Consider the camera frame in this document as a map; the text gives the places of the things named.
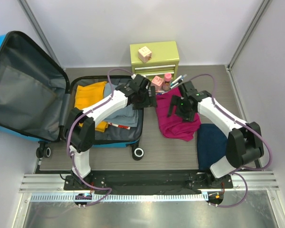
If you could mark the yellow garment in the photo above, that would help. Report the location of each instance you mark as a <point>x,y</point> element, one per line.
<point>89,95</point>

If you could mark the pink cube on cabinet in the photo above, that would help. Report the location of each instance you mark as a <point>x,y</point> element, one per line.
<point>144,54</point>

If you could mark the dark blue jeans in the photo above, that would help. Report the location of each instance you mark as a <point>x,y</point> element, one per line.
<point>211,145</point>

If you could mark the green drawer cabinet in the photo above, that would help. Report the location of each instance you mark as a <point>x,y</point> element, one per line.
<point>164,59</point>

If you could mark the magenta cloth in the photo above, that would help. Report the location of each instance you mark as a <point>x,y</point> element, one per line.
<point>174,127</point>

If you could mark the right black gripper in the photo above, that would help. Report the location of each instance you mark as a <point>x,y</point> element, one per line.
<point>187,117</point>

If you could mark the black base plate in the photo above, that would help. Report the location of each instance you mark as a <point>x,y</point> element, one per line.
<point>105,184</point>

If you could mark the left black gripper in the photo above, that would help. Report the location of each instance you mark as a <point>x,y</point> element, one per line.
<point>151,101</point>

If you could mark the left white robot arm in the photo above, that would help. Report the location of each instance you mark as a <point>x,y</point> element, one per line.
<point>79,129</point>

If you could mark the aluminium rail frame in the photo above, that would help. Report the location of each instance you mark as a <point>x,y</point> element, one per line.
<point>50,187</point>

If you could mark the blue fish-print suitcase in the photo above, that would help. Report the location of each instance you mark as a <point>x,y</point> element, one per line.
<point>36,97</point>

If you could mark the red white patterned garment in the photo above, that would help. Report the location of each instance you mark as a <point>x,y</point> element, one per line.
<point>119,126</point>

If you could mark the white blue marker pen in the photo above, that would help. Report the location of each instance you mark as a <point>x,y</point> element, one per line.
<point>177,81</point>

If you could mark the grey blue garment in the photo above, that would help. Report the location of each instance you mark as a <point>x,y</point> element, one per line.
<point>126,117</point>

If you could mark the pink cube on table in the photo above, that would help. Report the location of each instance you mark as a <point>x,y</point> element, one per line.
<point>157,82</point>

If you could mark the pink capped bottle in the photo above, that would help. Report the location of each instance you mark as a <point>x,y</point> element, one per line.
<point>167,81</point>

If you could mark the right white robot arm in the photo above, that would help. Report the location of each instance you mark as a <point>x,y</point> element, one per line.
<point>244,143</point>

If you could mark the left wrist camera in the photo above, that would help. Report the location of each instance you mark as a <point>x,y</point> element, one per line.
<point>139,82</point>

